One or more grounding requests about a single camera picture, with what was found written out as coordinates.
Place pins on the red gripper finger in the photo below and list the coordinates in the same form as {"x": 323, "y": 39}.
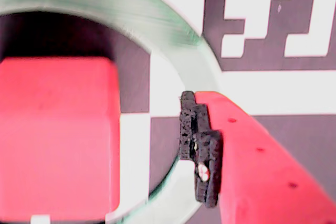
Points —
{"x": 262, "y": 176}

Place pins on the red cube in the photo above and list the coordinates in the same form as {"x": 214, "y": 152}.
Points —
{"x": 57, "y": 134}

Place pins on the black white marker checkerboard mat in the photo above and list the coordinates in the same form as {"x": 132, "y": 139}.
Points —
{"x": 288, "y": 90}

